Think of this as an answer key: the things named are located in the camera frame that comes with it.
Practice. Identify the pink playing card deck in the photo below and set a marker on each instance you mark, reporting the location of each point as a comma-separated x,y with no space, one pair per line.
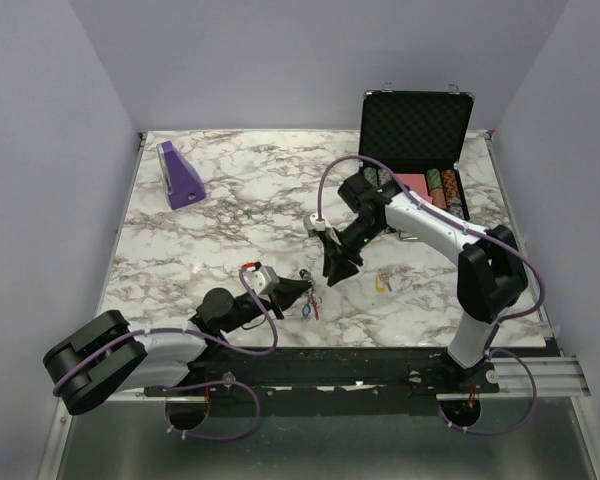
417,185

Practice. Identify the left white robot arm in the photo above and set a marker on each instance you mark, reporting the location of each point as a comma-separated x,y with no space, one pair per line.
111,354

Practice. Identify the yellow tagged key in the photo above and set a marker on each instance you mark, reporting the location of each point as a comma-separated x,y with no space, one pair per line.
382,283

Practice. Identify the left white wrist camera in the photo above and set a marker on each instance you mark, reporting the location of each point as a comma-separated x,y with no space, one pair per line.
261,278

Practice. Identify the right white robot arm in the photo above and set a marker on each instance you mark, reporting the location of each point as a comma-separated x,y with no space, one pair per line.
491,276

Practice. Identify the black poker chip case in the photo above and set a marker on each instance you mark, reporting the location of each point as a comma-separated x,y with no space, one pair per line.
413,132

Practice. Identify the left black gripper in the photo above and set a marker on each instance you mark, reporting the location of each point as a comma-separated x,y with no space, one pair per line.
286,293

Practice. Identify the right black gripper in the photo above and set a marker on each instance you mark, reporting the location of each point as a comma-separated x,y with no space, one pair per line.
336,262

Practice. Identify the red keyring with keys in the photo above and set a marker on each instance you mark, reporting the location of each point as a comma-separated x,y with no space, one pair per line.
311,296

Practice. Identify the purple wedge-shaped box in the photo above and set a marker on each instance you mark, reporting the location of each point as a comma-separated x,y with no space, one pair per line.
182,183

